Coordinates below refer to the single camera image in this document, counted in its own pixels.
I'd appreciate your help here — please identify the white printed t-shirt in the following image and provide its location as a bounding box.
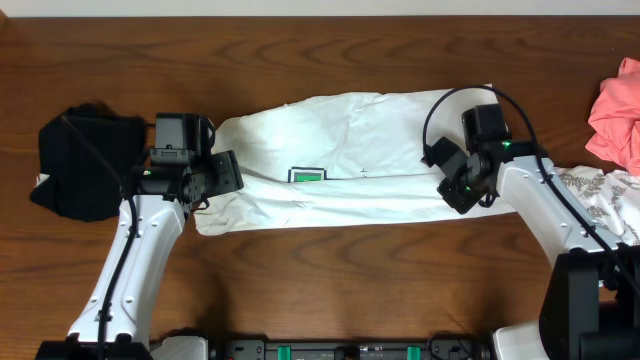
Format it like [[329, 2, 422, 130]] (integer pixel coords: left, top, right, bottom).
[[195, 89, 497, 236]]

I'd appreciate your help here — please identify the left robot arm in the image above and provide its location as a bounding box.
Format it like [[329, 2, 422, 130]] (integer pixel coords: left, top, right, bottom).
[[35, 113, 244, 360]]

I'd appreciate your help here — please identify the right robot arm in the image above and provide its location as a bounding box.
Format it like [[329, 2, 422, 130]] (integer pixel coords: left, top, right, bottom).
[[423, 104, 639, 359]]

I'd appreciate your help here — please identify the folded black garment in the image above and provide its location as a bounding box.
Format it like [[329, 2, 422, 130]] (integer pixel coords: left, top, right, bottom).
[[30, 102, 146, 222]]

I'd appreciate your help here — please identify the white fern-print garment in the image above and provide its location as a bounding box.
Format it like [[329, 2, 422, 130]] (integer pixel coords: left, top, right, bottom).
[[556, 166, 640, 246]]

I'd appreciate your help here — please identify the pink garment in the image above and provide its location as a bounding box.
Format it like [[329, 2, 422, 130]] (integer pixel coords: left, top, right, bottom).
[[585, 57, 639, 176]]

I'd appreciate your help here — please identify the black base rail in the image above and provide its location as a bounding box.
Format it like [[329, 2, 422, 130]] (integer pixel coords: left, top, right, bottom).
[[149, 327, 494, 360]]

